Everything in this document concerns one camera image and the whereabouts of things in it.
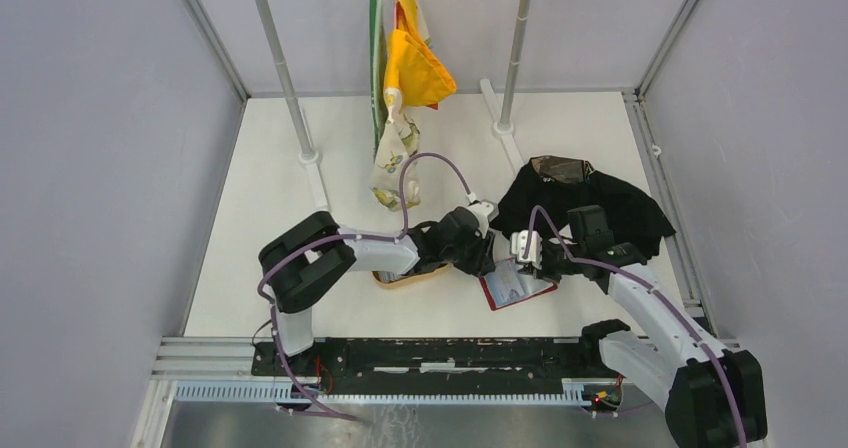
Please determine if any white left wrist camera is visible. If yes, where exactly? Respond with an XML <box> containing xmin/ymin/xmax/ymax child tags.
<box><xmin>466</xmin><ymin>192</ymin><xmax>499</xmax><ymax>235</ymax></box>

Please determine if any right metal rack pole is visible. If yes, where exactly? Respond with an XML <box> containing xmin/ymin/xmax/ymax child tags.
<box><xmin>479</xmin><ymin>0</ymin><xmax>531</xmax><ymax>173</ymax></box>

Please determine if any green hanging cloth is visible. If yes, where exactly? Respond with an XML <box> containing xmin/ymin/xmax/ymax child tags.
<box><xmin>368</xmin><ymin>0</ymin><xmax>387</xmax><ymax>152</ymax></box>

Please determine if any silver VIP credit card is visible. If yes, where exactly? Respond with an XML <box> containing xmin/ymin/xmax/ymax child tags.
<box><xmin>482</xmin><ymin>259</ymin><xmax>530</xmax><ymax>309</ymax></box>

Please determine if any metal rack pole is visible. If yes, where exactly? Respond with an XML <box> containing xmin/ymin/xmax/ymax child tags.
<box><xmin>479</xmin><ymin>0</ymin><xmax>531</xmax><ymax>173</ymax></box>
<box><xmin>254</xmin><ymin>0</ymin><xmax>330</xmax><ymax>210</ymax></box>

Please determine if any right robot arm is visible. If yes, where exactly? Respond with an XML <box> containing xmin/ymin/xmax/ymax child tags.
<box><xmin>510</xmin><ymin>205</ymin><xmax>768</xmax><ymax>447</ymax></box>

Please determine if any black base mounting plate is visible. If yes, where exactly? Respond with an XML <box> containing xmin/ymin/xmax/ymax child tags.
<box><xmin>250</xmin><ymin>338</ymin><xmax>618</xmax><ymax>395</ymax></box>

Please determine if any yellow floral hanging cloth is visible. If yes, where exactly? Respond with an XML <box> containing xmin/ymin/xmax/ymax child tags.
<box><xmin>369</xmin><ymin>0</ymin><xmax>457</xmax><ymax>212</ymax></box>

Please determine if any black shirt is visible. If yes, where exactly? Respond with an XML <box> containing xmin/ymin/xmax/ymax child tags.
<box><xmin>490</xmin><ymin>155</ymin><xmax>676</xmax><ymax>259</ymax></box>

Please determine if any left metal rack pole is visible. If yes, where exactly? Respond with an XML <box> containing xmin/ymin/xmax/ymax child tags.
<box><xmin>254</xmin><ymin>0</ymin><xmax>330</xmax><ymax>210</ymax></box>

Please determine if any white slotted cable duct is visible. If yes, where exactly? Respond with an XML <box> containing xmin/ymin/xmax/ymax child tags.
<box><xmin>173</xmin><ymin>381</ymin><xmax>591</xmax><ymax>407</ymax></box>

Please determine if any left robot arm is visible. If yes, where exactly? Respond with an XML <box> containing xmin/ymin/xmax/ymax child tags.
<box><xmin>258</xmin><ymin>201</ymin><xmax>497</xmax><ymax>376</ymax></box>

